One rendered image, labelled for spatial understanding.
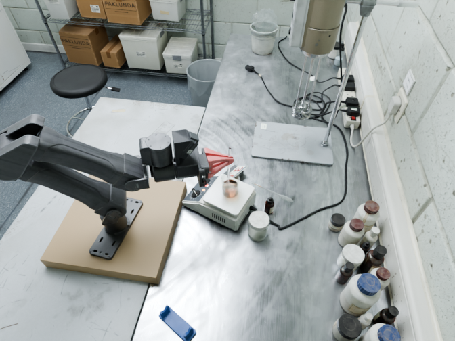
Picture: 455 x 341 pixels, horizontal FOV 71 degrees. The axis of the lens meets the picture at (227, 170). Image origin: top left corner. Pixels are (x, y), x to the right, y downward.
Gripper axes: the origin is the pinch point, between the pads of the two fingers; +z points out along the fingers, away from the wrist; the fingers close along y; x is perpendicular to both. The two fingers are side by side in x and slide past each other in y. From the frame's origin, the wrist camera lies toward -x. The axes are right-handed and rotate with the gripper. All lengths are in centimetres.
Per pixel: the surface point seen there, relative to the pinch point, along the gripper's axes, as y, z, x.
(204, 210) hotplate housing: -0.1, -7.1, 20.8
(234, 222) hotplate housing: -7.5, 0.4, 18.5
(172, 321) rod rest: -28.4, -20.7, 24.6
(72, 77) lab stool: 139, -63, 54
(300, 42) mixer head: 22.9, 25.4, -18.7
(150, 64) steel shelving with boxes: 222, -12, 97
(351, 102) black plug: 35, 61, 15
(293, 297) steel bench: -30.0, 10.7, 23.9
